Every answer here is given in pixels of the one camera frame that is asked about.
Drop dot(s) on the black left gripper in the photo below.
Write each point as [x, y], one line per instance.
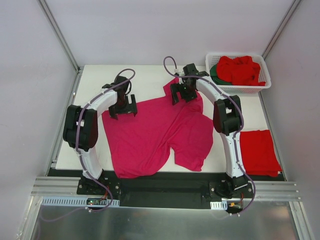
[123, 109]

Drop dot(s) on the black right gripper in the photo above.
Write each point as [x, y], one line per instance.
[183, 93]

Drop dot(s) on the white plastic laundry basket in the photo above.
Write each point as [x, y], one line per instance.
[212, 58]

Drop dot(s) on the pink t shirt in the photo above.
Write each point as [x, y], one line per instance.
[140, 144]

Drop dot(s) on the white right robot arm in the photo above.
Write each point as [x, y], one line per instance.
[228, 121]

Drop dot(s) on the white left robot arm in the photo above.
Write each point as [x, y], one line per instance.
[81, 131]

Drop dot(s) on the green t shirt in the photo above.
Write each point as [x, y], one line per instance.
[214, 76]

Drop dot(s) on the red crumpled t shirt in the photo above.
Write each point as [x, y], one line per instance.
[239, 71]

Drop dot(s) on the folded red t shirt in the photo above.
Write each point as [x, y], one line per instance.
[258, 153]

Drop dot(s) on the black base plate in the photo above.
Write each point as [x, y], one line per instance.
[173, 190]

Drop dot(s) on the aluminium frame rail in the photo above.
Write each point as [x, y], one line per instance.
[64, 192]

